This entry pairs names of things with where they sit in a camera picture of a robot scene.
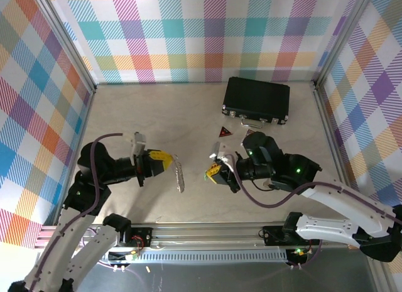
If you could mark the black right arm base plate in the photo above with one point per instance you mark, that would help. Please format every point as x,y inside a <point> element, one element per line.
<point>273,235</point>

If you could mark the aluminium corner post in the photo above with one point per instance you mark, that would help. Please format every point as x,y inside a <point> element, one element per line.
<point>344,37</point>
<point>66,44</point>

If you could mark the small connector board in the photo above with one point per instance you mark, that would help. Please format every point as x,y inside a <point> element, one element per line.
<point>132,256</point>
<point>300,251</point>

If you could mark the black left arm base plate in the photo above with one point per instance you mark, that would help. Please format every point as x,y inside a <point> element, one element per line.
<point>141,237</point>

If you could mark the aluminium side rail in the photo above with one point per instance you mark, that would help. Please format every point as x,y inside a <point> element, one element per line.
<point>333,141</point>
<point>75,122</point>

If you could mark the red triangle badge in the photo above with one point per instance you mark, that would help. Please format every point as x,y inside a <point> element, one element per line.
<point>224,132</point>

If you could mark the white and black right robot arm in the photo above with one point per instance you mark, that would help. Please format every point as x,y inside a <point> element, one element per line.
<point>326,226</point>

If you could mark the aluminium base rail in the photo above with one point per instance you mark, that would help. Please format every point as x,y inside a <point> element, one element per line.
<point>204,235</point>

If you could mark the grey metal sheet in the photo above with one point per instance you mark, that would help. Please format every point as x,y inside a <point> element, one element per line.
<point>220,277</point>

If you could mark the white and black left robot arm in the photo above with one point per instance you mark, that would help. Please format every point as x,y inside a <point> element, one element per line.
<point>97,245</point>

